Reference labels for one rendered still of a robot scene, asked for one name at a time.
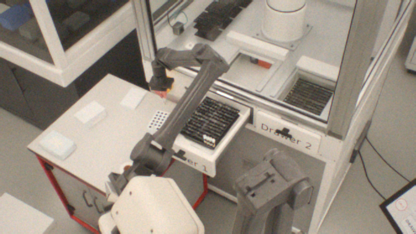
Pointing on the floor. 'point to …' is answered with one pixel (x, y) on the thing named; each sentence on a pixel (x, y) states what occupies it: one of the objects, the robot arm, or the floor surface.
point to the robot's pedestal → (22, 218)
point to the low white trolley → (108, 151)
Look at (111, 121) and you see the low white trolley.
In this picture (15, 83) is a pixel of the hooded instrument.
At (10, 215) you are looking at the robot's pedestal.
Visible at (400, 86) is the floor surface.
